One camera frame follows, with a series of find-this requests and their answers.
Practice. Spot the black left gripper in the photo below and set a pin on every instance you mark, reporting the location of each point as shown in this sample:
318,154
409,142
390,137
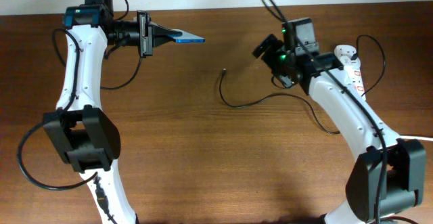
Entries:
151,35

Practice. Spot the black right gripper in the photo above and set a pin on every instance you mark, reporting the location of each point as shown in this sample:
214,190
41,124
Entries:
269,55

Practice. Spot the blue Galaxy smartphone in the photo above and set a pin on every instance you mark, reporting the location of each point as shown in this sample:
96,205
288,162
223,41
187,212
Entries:
181,36

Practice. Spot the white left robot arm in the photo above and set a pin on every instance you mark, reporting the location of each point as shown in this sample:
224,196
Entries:
80,131

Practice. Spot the white charger adapter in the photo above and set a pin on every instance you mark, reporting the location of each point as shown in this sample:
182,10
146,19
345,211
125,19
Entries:
347,61

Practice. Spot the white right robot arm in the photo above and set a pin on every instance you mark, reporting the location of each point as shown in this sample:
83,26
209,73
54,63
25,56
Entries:
389,171

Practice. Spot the white power strip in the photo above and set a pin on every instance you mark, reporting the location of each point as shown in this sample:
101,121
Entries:
354,74

